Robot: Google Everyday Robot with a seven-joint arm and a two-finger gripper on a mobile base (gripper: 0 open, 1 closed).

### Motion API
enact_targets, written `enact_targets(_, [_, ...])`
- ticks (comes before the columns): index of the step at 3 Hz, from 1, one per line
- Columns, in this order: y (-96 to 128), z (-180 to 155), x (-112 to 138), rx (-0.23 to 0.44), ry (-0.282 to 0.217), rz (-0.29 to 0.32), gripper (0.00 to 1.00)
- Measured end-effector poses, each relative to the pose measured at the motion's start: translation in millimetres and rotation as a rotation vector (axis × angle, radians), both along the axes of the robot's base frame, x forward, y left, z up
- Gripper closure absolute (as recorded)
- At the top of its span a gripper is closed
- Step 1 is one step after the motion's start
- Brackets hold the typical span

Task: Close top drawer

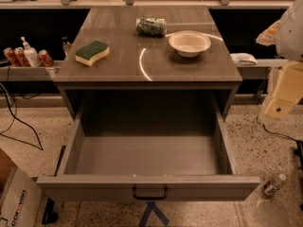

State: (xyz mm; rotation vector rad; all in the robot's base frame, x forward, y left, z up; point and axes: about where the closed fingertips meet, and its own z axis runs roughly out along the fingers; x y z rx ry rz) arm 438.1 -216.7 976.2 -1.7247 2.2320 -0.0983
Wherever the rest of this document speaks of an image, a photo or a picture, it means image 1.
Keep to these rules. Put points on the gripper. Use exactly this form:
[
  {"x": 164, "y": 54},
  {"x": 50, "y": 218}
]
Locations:
[{"x": 291, "y": 35}]

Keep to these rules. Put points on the grey top drawer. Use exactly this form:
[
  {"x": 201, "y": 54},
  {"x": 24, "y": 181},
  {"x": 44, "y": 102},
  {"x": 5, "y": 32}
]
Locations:
[{"x": 148, "y": 139}]

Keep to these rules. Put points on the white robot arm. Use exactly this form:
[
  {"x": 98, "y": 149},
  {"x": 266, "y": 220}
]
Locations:
[{"x": 287, "y": 35}]

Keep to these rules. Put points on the grey side shelf right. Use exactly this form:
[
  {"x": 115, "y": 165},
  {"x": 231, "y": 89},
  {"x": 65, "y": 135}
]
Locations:
[{"x": 261, "y": 69}]

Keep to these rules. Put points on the grey side shelf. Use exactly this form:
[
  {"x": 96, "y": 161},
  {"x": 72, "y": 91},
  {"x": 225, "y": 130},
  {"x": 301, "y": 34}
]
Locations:
[
  {"x": 9, "y": 73},
  {"x": 261, "y": 69}
]

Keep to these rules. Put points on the white folded cloth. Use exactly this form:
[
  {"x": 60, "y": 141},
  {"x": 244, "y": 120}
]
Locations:
[{"x": 243, "y": 59}]

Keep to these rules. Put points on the clear plastic bottle on floor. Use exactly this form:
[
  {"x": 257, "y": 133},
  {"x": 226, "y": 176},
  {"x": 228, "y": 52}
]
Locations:
[{"x": 273, "y": 185}]

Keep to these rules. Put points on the white paper bowl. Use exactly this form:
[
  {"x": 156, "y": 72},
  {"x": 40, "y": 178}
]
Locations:
[{"x": 189, "y": 44}]

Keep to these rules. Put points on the green chip bag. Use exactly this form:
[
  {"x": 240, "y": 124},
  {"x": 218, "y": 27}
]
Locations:
[{"x": 150, "y": 26}]

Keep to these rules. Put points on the blue tape cross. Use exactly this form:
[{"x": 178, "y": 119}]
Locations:
[{"x": 152, "y": 208}]

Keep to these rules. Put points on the grey wooden cabinet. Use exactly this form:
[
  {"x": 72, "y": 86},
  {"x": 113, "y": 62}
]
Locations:
[{"x": 143, "y": 62}]

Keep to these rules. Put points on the green yellow sponge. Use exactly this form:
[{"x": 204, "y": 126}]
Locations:
[{"x": 92, "y": 52}]

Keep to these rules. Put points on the red soda can right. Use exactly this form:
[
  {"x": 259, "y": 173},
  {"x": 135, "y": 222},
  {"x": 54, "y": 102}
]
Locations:
[{"x": 45, "y": 58}]

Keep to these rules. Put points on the red soda can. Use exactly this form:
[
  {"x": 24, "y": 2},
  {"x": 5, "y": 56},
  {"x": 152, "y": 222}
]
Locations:
[
  {"x": 9, "y": 54},
  {"x": 45, "y": 58},
  {"x": 20, "y": 54}
]

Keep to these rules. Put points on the white soap dispenser bottle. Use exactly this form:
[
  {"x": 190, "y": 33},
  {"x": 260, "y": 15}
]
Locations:
[{"x": 31, "y": 54}]

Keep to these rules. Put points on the red soda can middle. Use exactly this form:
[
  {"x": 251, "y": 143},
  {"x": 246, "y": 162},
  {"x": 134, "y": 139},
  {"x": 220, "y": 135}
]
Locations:
[{"x": 20, "y": 54}]

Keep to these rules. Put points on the grey side shelf left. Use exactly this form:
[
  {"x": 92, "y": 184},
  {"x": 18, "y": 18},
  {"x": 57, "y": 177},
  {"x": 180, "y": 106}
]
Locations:
[{"x": 9, "y": 73}]

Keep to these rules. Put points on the red soda can left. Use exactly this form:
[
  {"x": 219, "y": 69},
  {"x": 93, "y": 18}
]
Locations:
[{"x": 9, "y": 54}]

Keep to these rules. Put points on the white cardboard box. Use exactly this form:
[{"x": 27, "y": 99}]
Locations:
[{"x": 20, "y": 196}]

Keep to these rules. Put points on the black drawer handle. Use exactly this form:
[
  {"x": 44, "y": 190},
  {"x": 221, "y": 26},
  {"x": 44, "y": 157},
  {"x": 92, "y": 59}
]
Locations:
[{"x": 150, "y": 194}]

